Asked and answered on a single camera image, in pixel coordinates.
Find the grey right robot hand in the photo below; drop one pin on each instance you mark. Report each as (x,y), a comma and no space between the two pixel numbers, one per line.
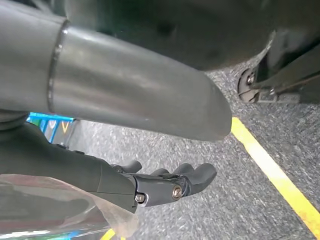
(124,92)

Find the blue metal shelf rack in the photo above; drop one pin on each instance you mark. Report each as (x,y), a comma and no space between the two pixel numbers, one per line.
(50,117)

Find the yellow floor tape square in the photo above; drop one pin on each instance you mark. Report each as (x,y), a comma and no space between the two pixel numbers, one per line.
(269,165)

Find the black robot foot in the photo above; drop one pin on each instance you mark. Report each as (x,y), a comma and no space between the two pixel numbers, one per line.
(287,73)

